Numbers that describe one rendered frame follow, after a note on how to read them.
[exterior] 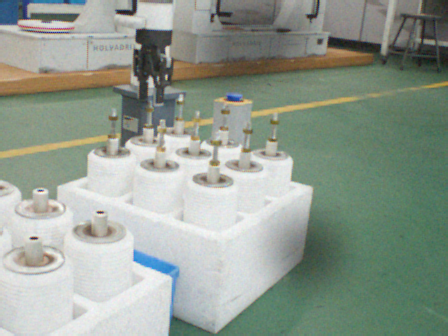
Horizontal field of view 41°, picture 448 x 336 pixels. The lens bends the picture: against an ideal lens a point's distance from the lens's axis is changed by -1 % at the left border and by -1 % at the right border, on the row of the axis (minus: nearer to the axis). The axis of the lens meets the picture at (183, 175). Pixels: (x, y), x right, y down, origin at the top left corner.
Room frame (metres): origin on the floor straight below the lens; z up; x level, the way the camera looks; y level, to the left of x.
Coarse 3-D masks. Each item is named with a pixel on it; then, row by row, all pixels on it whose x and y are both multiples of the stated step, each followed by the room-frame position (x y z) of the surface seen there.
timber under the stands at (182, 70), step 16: (0, 64) 3.23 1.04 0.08; (176, 64) 3.73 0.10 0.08; (192, 64) 3.79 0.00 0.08; (208, 64) 3.85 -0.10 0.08; (224, 64) 3.92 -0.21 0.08; (240, 64) 4.02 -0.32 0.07; (256, 64) 4.14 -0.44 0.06; (272, 64) 4.27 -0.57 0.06; (288, 64) 4.41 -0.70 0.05; (304, 64) 4.56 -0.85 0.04; (320, 64) 4.71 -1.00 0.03; (336, 64) 4.88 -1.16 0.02; (352, 64) 5.06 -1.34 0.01; (0, 80) 2.78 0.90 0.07; (16, 80) 2.84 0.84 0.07; (32, 80) 2.90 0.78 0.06; (48, 80) 2.97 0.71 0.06; (64, 80) 3.03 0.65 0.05; (80, 80) 3.10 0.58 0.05; (96, 80) 3.18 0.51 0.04; (112, 80) 3.26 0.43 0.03; (128, 80) 3.34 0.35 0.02
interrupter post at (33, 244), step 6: (30, 240) 0.65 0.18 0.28; (36, 240) 0.65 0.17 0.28; (42, 240) 0.66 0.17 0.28; (30, 246) 0.65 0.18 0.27; (36, 246) 0.65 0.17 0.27; (42, 246) 0.66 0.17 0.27; (30, 252) 0.65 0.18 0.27; (36, 252) 0.65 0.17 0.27; (42, 252) 0.66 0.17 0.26; (30, 258) 0.65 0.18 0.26; (36, 258) 0.65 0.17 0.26; (42, 258) 0.66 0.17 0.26
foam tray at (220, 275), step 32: (64, 192) 1.11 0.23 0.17; (128, 224) 1.02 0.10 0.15; (160, 224) 0.98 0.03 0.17; (256, 224) 1.01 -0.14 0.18; (288, 224) 1.14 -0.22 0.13; (160, 256) 0.98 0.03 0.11; (192, 256) 0.94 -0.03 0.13; (224, 256) 0.91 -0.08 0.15; (256, 256) 1.02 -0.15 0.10; (288, 256) 1.16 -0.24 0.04; (192, 288) 0.94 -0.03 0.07; (224, 288) 0.93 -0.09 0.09; (256, 288) 1.04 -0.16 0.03; (192, 320) 0.94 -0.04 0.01; (224, 320) 0.94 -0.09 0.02
